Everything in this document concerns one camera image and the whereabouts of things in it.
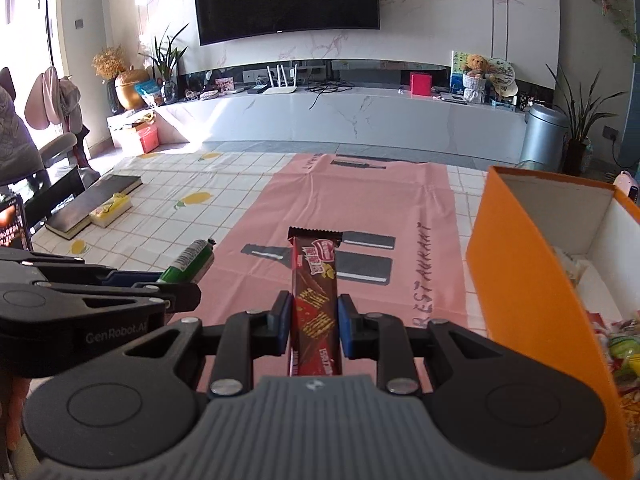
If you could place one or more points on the teddy bear in white bag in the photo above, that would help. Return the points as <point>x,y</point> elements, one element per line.
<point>475,80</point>

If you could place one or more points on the blue and white picture book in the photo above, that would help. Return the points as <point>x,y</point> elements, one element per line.
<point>457,72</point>

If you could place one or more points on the person's left hand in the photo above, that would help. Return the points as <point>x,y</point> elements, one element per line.
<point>17,410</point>

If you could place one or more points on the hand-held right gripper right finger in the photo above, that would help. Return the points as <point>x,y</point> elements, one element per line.
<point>346,327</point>

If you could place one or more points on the small red box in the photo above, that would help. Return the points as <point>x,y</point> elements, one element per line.
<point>421,85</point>

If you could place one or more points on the golden round vase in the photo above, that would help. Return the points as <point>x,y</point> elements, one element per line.
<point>131,89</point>

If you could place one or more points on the checkered and pink tablecloth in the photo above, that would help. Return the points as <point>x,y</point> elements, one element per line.
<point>225,195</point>

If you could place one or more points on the round paper fan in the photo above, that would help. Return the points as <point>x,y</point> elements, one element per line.
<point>504,77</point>

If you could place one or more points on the pink hat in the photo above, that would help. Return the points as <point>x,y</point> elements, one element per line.
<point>50,97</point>

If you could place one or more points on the black hardcover book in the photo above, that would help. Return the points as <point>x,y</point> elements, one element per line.
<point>95,199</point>

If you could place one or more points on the dried yellow flowers in vase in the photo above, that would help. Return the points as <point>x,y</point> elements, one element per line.
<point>107,62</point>

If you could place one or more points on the red chocolate wafer bar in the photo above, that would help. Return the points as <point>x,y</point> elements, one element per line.
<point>312,300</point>

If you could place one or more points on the white router with antennas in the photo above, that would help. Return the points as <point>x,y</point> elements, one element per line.
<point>280,87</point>

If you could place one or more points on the red and white carton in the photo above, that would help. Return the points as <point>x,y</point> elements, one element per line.
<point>142,137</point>

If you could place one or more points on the small photo frame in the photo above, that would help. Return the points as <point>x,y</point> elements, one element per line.
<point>225,85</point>

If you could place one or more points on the potted long-leaf plant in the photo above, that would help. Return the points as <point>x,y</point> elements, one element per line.
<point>580,125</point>

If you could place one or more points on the phone with lit screen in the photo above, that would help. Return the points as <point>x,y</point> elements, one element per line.
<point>12,220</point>

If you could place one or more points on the white marble television cabinet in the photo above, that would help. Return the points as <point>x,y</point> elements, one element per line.
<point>350,115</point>

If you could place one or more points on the green sausage tube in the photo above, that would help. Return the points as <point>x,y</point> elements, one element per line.
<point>187,260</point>

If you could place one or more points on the pile of assorted snack packets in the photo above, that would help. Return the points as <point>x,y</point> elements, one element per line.
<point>622,350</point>

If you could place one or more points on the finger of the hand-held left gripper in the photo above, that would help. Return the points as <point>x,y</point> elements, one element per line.
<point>165,295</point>
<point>127,277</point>

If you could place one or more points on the orange cardboard box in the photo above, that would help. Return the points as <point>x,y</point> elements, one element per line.
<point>525,270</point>

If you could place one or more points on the silver trash can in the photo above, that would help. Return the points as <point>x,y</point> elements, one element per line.
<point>542,135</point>

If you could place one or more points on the yellow packet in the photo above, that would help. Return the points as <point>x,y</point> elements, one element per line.
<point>111,210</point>

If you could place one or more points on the grey office chair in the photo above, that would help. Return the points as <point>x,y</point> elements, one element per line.
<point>57,146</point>

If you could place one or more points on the potted orchid-leaf plant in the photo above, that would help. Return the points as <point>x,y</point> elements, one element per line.
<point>167,67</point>

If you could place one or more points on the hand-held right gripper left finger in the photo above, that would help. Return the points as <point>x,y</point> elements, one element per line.
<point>282,322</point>

